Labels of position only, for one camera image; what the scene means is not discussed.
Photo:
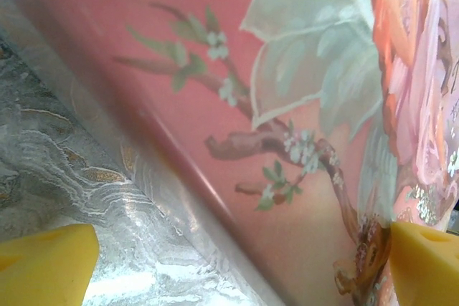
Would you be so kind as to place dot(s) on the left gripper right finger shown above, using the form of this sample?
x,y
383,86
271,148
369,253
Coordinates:
x,y
426,270

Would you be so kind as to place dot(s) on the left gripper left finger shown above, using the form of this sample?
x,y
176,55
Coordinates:
x,y
43,266

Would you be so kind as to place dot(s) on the pink decorated tin box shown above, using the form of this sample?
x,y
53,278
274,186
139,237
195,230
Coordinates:
x,y
287,69

